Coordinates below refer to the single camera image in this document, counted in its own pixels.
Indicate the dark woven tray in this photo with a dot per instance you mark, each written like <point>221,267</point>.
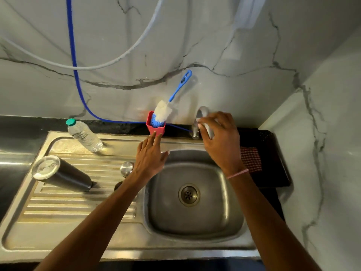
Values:
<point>275,166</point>

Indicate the black flask stopper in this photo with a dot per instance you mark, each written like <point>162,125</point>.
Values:
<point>118,185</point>

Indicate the stainless steel sink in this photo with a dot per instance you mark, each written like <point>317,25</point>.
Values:
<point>70,228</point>

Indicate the person's right hand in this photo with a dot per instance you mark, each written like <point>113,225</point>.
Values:
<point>222,143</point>

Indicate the clear plastic water bottle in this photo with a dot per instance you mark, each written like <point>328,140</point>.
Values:
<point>84,136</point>

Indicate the person's left forearm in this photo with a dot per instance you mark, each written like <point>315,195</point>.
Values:
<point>90,225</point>

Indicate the person's left hand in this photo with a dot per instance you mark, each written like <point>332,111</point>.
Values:
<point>149,163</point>

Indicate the person's right forearm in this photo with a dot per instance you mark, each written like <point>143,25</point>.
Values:
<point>273,225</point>

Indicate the steel flask cup lid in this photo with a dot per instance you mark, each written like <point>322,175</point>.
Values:
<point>127,168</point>

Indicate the chrome sink faucet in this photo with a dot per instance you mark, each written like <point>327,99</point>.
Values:
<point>203,111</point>

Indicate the metal sink drain strainer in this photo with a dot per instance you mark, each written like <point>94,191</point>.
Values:
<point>189,195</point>

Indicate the blue white bottle brush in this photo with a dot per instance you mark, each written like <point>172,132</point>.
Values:
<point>162,112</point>

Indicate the steel flask bottle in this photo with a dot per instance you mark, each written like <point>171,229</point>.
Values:
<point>65,174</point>

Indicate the red checkered cloth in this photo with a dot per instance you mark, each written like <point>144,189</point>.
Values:
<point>251,159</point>

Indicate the red plastic brush holder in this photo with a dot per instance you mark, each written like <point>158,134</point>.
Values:
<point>155,129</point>

